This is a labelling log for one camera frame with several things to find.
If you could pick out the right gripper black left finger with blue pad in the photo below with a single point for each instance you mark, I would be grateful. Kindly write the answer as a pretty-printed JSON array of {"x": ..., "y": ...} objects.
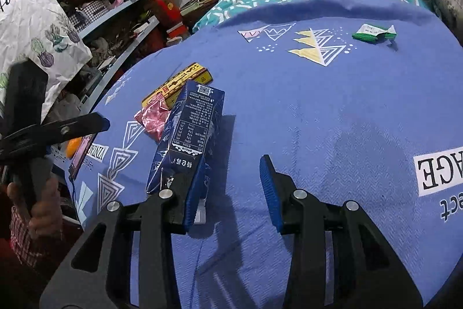
[{"x": 96, "y": 272}]

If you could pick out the green white candy wrapper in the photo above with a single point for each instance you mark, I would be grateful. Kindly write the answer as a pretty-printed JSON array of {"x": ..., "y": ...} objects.
[{"x": 373, "y": 34}]

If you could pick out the cluttered grey shelf unit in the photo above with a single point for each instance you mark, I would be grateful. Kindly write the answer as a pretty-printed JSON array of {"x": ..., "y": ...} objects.
[{"x": 98, "y": 79}]

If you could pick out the yellow rectangular box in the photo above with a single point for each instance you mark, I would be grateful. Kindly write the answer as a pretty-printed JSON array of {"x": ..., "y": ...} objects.
[{"x": 171, "y": 89}]

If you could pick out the pink crumpled wrapper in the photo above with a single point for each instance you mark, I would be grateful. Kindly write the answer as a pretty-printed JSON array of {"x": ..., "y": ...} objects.
[{"x": 154, "y": 116}]

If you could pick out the white paper bag with cacti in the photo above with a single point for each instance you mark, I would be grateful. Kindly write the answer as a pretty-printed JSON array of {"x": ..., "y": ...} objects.
[{"x": 39, "y": 30}]

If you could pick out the red checked sleeve forearm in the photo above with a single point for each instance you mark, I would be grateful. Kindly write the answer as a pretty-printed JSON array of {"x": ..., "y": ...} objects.
[{"x": 39, "y": 254}]

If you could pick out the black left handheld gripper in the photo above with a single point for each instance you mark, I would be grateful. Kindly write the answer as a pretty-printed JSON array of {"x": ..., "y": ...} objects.
[{"x": 26, "y": 140}]

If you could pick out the purple patterned blanket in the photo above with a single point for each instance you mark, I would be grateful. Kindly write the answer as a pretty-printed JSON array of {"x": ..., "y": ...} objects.
[{"x": 379, "y": 123}]

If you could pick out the dark blue milk carton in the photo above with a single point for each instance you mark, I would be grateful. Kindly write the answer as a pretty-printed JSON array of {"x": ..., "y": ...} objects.
[{"x": 182, "y": 161}]

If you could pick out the person's left hand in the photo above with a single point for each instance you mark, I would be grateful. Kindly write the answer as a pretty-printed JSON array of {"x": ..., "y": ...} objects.
[{"x": 45, "y": 217}]

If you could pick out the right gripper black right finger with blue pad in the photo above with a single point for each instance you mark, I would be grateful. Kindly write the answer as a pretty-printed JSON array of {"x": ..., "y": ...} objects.
[{"x": 367, "y": 271}]

